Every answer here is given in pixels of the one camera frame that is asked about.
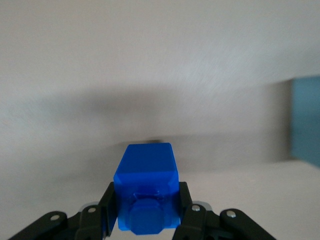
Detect blue plastic part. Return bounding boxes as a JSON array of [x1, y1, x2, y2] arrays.
[[112, 142, 181, 236]]

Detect gray square base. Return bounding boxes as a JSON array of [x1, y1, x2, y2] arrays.
[[289, 76, 320, 173]]

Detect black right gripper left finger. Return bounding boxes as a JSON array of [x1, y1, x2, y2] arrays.
[[8, 181, 118, 240]]

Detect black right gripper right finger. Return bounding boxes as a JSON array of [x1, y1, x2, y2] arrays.
[[172, 181, 277, 240]]

